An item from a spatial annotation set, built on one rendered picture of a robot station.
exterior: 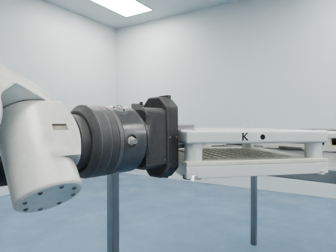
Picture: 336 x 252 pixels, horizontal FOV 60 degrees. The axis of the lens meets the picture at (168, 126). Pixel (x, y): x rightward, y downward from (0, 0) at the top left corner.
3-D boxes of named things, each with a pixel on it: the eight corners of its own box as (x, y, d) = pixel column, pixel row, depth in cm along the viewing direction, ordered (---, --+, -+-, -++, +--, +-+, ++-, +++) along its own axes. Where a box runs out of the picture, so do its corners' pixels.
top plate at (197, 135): (186, 144, 42) (186, 130, 42) (152, 136, 65) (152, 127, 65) (329, 142, 48) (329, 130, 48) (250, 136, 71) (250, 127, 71)
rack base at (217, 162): (186, 179, 42) (186, 162, 42) (152, 158, 65) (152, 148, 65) (328, 173, 48) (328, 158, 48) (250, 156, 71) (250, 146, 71)
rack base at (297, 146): (288, 144, 147) (288, 139, 147) (342, 147, 129) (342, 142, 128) (262, 147, 130) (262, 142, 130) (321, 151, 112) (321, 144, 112)
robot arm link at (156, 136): (144, 98, 48) (79, 93, 40) (189, 93, 42) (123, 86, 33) (145, 173, 48) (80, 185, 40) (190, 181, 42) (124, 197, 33)
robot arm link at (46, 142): (104, 90, 36) (2, 81, 28) (137, 166, 32) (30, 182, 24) (67, 140, 42) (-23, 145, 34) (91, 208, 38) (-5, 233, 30)
